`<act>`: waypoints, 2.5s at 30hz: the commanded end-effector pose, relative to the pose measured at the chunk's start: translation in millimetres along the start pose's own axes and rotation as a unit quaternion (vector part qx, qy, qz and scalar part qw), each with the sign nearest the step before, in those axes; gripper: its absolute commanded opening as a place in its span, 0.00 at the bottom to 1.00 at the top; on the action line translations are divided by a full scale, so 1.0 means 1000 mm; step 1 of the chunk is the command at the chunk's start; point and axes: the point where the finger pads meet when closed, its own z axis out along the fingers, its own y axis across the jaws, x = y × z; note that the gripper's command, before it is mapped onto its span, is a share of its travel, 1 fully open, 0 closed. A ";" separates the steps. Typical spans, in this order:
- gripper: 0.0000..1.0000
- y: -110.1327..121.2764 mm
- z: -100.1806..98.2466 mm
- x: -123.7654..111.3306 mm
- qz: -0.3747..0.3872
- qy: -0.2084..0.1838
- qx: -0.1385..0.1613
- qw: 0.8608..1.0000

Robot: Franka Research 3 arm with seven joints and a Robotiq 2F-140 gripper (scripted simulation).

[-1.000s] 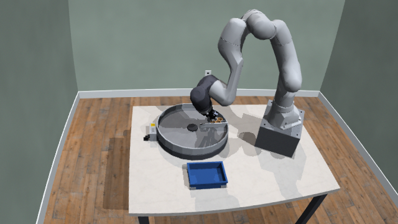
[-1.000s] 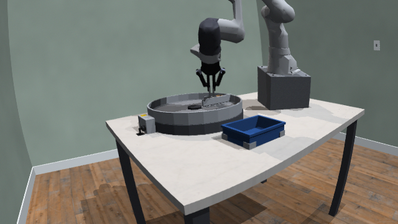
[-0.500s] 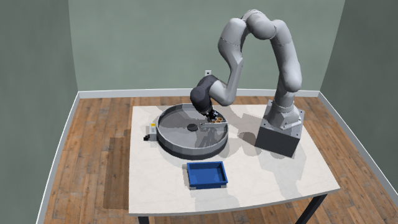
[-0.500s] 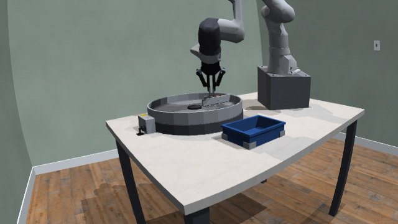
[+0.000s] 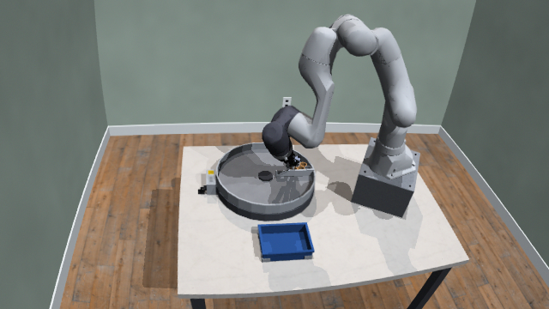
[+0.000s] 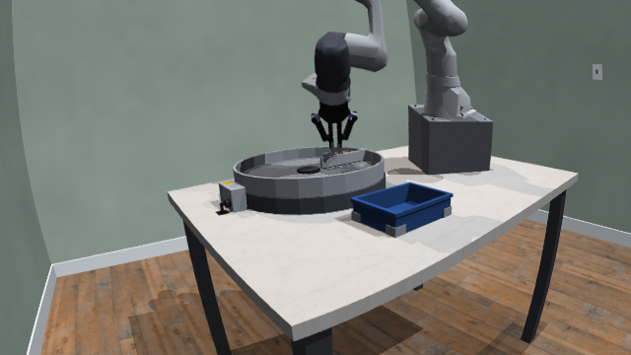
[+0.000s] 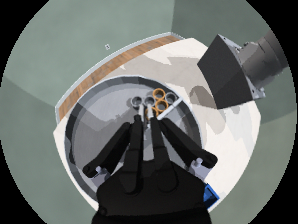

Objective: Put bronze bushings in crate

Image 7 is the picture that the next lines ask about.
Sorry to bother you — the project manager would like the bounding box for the blue plastic crate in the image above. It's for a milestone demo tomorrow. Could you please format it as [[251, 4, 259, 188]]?
[[203, 181, 220, 209]]

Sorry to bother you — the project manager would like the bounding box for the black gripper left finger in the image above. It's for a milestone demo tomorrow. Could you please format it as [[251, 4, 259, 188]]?
[[82, 105, 145, 195]]

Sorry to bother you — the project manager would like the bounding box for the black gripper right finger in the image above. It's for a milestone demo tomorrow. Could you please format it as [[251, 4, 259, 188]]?
[[147, 104, 218, 193]]

